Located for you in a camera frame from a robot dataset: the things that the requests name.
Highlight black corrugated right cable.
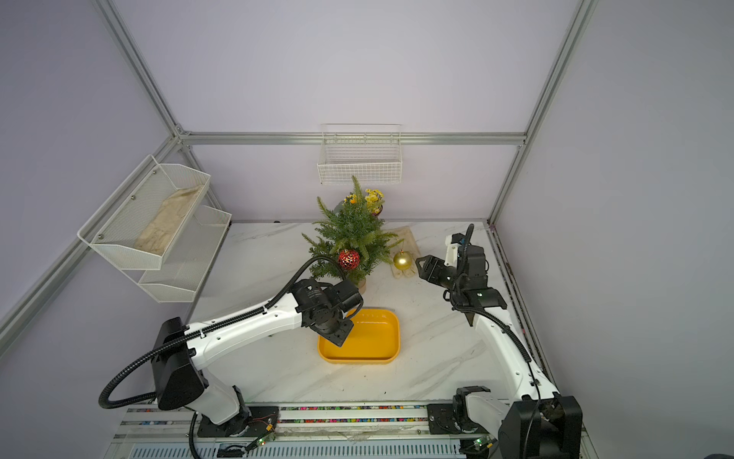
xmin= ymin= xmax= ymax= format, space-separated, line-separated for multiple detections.
xmin=443 ymin=223 xmax=543 ymax=459

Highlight black corrugated left cable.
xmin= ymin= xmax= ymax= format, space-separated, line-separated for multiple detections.
xmin=96 ymin=254 xmax=348 ymax=411

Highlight matte gold ball ornament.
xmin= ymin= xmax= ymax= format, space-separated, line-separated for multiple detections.
xmin=393 ymin=251 xmax=413 ymax=272

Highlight cream work glove on table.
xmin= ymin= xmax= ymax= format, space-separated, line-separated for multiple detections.
xmin=389 ymin=226 xmax=422 ymax=279

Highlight yellow purple flower bouquet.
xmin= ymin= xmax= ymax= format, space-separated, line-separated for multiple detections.
xmin=343 ymin=189 xmax=384 ymax=217

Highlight small green christmas tree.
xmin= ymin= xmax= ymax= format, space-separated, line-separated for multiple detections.
xmin=304 ymin=177 xmax=395 ymax=285

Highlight black corrugated cable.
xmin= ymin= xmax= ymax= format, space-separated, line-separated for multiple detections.
xmin=443 ymin=223 xmax=543 ymax=459
xmin=96 ymin=254 xmax=348 ymax=411

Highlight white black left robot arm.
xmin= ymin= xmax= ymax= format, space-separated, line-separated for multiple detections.
xmin=151 ymin=279 xmax=363 ymax=437

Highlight white mesh wall shelf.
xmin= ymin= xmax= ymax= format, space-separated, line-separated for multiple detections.
xmin=78 ymin=156 xmax=231 ymax=303

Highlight white wire wall basket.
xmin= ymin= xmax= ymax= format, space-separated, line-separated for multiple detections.
xmin=317 ymin=124 xmax=403 ymax=186

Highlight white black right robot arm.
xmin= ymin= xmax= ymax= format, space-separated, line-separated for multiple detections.
xmin=416 ymin=240 xmax=583 ymax=458

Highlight cream glove in shelf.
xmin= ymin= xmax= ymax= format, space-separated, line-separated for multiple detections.
xmin=134 ymin=186 xmax=203 ymax=256

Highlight aluminium frame bars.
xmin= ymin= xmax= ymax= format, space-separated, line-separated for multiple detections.
xmin=1 ymin=1 xmax=598 ymax=356

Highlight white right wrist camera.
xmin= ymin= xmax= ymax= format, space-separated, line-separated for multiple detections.
xmin=445 ymin=233 xmax=471 ymax=269

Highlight yellow plastic tray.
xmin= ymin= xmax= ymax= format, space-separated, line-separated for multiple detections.
xmin=317 ymin=308 xmax=401 ymax=365

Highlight red lattice ball ornament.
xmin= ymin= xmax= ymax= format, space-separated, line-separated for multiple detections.
xmin=338 ymin=249 xmax=361 ymax=272

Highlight aluminium rail with pebbles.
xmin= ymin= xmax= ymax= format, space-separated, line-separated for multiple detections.
xmin=113 ymin=402 xmax=454 ymax=443

